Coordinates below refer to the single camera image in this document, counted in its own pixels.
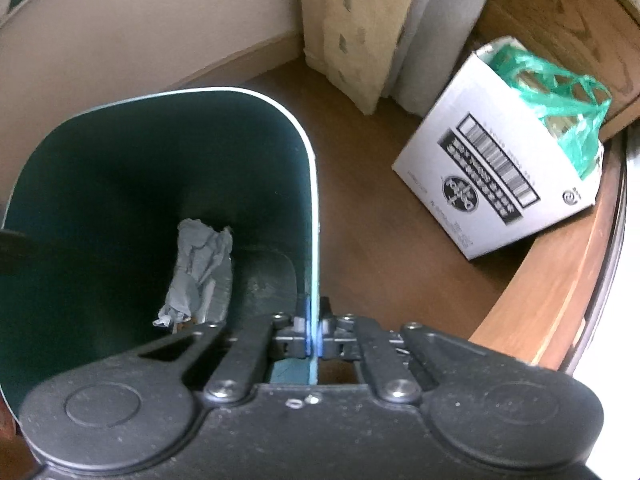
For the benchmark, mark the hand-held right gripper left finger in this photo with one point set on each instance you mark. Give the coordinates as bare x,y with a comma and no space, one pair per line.
300,331

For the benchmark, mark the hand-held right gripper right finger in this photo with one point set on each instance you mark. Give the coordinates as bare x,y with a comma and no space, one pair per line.
320,332

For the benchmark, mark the crumpled grey paper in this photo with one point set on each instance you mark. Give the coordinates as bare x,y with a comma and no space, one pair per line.
197,265

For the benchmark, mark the white cardboard box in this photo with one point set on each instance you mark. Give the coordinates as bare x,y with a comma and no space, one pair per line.
480,180

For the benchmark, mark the curved wooden sill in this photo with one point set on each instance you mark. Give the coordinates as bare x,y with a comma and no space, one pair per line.
560,280

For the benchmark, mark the beige patterned curtain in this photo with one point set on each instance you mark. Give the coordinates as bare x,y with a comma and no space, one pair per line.
360,25

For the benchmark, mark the grey curtain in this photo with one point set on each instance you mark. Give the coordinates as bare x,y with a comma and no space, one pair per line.
440,25

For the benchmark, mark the green plastic bag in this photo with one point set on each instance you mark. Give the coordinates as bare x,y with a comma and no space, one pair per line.
560,105

